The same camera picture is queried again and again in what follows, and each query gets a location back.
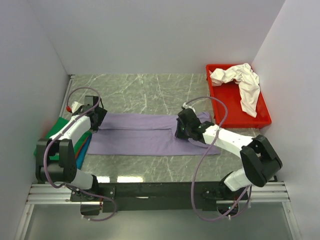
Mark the white t-shirt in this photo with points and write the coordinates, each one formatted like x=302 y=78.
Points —
x=248 y=83

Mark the blue folded t-shirt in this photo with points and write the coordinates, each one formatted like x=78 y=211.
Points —
x=81 y=157

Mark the green folded t-shirt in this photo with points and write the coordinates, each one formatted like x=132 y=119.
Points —
x=78 y=132

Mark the black base beam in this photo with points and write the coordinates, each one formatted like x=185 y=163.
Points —
x=144 y=196

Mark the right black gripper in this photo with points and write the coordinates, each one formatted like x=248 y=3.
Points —
x=178 y=133

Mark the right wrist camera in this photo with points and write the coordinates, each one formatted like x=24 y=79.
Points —
x=186 y=106

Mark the purple t-shirt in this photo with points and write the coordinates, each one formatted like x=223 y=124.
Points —
x=135 y=134

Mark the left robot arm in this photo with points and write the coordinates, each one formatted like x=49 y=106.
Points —
x=55 y=155

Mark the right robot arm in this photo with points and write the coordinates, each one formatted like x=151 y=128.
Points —
x=260 y=162

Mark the red plastic bin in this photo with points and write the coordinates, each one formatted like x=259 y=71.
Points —
x=229 y=94

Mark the aluminium rail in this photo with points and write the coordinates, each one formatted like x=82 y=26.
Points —
x=44 y=194

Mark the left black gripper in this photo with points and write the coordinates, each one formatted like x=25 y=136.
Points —
x=101 y=113

